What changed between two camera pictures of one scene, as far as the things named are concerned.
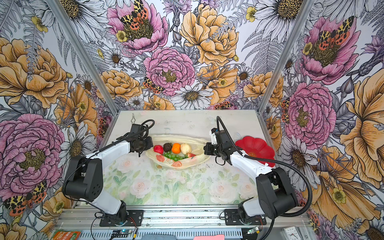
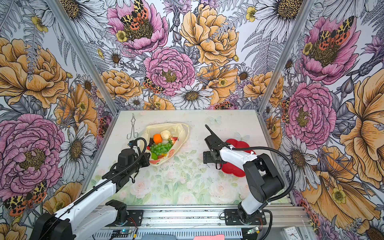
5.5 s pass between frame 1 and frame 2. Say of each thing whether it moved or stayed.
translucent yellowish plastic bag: moved
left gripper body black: moved
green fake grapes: moved
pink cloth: stayed
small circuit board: stayed
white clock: stayed
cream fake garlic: moved
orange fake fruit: moved
